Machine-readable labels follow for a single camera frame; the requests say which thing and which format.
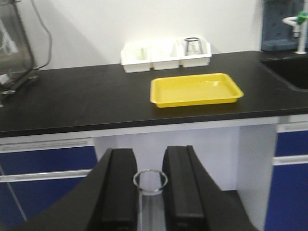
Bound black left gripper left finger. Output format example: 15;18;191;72
13;148;138;231

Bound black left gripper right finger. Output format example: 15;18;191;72
162;146;256;231

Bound glass test tube gripper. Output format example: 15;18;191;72
133;169;168;231

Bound yellow plastic tray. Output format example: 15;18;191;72
150;73;244;108

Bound blue cabinet drawers left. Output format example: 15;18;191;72
0;139;97;230

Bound blue cabinet drawers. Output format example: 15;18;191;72
264;115;308;231
0;139;97;230

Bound blue cabinet drawers right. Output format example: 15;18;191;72
264;115;308;231

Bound white bin left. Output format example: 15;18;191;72
121;41;151;73

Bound white bin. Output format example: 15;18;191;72
121;41;151;73
150;39;180;70
179;37;212;67

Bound white bin right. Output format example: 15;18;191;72
179;37;212;67

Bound white bin middle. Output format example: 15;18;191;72
150;39;180;70

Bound glass beaker with spatulas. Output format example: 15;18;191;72
140;47;148;60

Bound black lab sink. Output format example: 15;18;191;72
261;56;308;91

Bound blue pegboard drying rack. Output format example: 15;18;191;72
260;0;304;51

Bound white lab faucet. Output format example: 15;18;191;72
282;16;308;54

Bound green faucet knob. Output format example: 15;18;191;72
296;11;308;25

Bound black wire tripod stand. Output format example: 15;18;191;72
184;37;204;56

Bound metal frame apparatus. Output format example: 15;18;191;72
0;0;52;108

